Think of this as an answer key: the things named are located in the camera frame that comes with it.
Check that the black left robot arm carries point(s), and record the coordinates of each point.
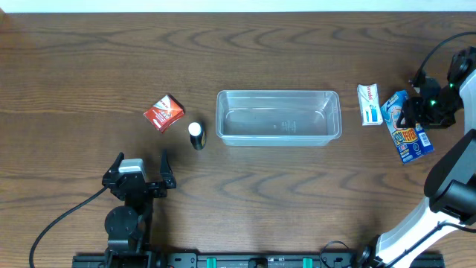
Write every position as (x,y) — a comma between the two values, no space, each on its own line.
(128,226)

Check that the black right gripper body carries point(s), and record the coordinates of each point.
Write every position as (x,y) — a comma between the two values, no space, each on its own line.
(415,112)

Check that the clear plastic container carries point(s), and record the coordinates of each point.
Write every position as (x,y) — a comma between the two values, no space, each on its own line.
(289,118)

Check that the black bottle white cap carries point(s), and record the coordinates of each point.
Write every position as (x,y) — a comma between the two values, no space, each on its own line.
(197,135)

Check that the white small carton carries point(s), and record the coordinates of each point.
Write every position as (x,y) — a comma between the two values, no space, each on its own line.
(368,98)

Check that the blue fever patch box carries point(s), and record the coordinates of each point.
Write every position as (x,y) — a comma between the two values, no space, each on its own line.
(411,143)

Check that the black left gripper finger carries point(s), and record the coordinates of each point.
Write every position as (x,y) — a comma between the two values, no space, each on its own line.
(165,169)
(115,166)

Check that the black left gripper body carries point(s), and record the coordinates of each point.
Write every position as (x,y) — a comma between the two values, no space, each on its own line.
(149,187)

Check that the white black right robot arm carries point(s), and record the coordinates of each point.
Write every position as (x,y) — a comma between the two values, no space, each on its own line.
(448,204)

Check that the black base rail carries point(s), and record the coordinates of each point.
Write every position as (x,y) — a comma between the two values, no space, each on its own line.
(193,260)

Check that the red packet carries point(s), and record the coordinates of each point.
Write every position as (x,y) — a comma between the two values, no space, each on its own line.
(164,113)

